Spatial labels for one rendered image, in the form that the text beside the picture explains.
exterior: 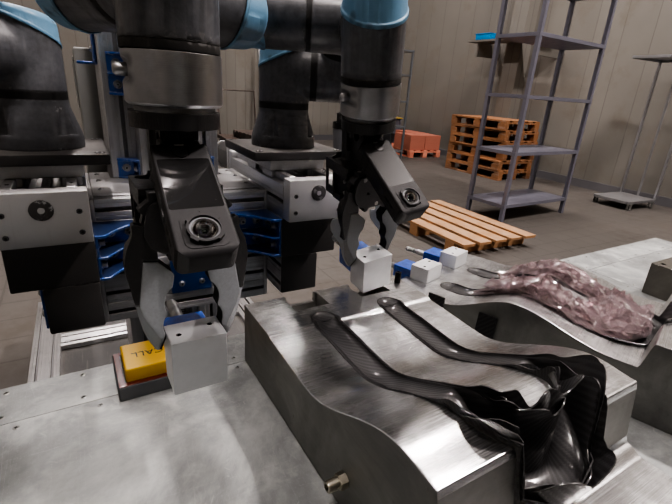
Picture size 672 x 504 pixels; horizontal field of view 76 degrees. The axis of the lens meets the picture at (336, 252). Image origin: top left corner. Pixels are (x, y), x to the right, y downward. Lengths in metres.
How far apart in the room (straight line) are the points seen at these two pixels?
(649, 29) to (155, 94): 7.30
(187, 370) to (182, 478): 0.13
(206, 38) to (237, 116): 9.45
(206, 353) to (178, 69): 0.24
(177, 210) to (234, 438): 0.30
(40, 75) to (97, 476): 0.67
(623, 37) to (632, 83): 0.64
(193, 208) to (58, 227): 0.52
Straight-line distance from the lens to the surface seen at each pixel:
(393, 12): 0.54
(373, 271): 0.64
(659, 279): 1.15
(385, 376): 0.50
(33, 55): 0.94
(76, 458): 0.57
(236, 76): 9.79
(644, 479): 0.53
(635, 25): 7.60
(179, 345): 0.41
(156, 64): 0.36
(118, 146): 1.14
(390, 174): 0.55
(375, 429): 0.37
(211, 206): 0.34
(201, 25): 0.37
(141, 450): 0.55
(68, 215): 0.83
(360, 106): 0.55
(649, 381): 0.69
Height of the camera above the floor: 1.18
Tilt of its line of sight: 21 degrees down
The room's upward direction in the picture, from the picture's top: 4 degrees clockwise
